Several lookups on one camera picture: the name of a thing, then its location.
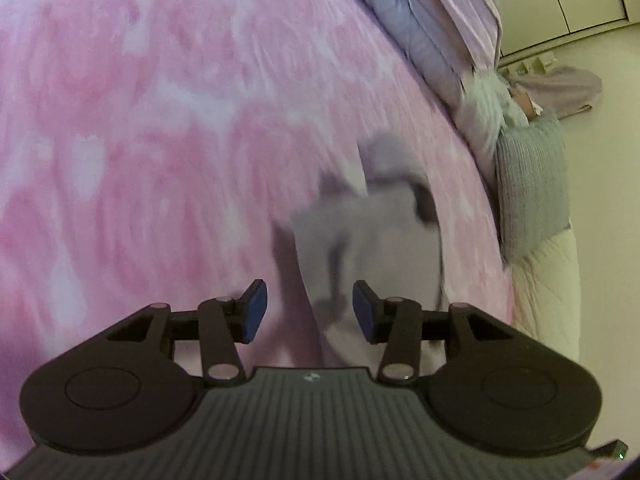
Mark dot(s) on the pale pink garment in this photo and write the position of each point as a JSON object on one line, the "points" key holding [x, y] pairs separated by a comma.
{"points": [[560, 90]]}

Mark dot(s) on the blue-grey ribbed quilt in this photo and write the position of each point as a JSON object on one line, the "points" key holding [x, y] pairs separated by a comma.
{"points": [[400, 15]]}

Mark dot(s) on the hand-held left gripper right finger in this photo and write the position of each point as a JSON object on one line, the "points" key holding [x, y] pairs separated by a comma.
{"points": [[364, 312]]}

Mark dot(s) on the pink floral blanket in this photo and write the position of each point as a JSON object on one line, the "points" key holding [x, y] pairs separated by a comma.
{"points": [[150, 135]]}

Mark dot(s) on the grey knit pillow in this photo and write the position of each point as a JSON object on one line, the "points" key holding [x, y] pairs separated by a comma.
{"points": [[532, 180]]}

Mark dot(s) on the light grey garment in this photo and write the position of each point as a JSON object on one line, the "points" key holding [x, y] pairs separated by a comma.
{"points": [[380, 230]]}

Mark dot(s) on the lavender quilt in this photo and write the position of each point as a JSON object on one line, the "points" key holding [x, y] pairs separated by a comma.
{"points": [[457, 5]]}

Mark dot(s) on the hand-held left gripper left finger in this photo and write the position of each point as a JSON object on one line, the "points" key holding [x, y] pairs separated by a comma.
{"points": [[255, 311]]}

